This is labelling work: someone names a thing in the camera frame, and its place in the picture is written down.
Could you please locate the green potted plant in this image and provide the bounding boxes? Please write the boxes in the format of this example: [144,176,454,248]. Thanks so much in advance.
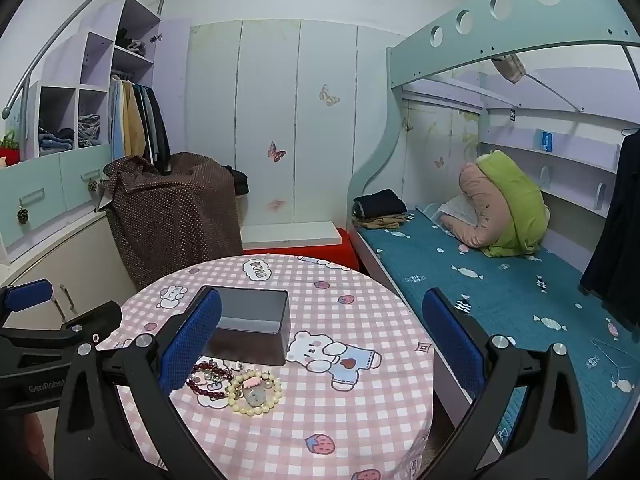
[0,130,20,163]

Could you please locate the hanging grey pouch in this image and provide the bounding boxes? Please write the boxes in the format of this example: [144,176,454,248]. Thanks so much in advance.
[490,52,526,83]

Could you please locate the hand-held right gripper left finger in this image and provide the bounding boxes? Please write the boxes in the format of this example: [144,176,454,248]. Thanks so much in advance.
[52,286,226,480]

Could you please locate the grey metal tin box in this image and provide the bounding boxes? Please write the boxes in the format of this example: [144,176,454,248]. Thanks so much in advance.
[197,285,291,367]

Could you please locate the dark folded clothes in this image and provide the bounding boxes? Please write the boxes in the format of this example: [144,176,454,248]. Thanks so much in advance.
[352,189,407,218]

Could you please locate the black hanging garment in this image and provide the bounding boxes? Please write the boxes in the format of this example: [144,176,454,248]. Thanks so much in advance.
[580,130,640,311]

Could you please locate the folded grey clothes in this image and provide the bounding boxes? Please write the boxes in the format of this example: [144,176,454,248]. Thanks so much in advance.
[77,114,102,148]

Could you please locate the white wardrobe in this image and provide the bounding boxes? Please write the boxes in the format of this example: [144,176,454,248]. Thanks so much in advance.
[187,19,408,226]

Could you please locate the black cloth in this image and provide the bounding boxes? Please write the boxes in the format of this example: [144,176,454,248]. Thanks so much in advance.
[224,165,250,196]

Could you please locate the white board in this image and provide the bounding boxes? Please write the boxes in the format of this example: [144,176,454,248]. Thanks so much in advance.
[240,221,337,250]

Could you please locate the grey metal handrail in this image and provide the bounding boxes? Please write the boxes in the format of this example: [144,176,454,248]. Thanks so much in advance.
[2,0,173,120]

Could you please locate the brown dotted cloth cover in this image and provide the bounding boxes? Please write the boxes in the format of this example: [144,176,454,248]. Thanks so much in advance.
[102,151,246,291]

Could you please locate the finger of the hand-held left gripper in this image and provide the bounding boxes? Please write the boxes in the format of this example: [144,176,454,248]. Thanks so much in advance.
[0,300,123,361]
[0,279,54,328]

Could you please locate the tan folded clothes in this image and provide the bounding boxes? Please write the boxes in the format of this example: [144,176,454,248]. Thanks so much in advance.
[352,212,416,231]

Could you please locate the dark red bead bracelet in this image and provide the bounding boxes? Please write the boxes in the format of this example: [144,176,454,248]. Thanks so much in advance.
[186,360,236,402]

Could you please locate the lavender cubby shelf unit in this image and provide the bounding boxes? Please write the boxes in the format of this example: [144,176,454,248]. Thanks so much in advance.
[27,0,163,161]

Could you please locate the white pillow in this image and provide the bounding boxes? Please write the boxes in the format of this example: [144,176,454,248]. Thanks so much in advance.
[439,195,481,231]

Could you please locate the row of hanging clothes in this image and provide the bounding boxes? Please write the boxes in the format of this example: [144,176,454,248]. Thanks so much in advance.
[109,75,172,176]

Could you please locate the dark items in cubby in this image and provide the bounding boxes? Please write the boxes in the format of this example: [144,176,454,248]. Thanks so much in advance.
[115,27,148,56]

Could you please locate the cream bead bracelet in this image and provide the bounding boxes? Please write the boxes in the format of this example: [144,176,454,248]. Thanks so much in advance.
[225,369,283,416]

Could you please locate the lavender wall shelves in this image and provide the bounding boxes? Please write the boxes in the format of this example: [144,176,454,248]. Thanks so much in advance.
[480,110,626,218]

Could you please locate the teal bunk bed frame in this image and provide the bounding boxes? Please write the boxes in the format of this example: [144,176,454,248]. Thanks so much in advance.
[347,0,640,480]

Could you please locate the folded blue jeans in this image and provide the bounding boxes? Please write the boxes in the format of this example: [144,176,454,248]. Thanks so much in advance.
[39,129,76,153]

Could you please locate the beige cabinet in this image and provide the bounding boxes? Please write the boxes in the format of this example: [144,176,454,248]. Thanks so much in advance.
[0,207,138,331]

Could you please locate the red stool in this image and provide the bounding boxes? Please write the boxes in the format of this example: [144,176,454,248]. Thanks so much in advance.
[242,227,361,273]

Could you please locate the pink and green folded quilt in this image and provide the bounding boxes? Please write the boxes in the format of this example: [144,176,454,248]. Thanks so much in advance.
[440,150,551,257]

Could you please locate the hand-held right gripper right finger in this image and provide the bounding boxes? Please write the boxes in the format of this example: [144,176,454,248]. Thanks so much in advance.
[421,287,591,480]

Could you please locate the teal printed bed sheet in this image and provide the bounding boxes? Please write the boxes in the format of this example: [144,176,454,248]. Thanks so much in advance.
[357,205,640,466]

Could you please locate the teal drawer unit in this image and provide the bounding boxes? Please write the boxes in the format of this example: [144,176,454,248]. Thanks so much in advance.
[0,142,113,251]

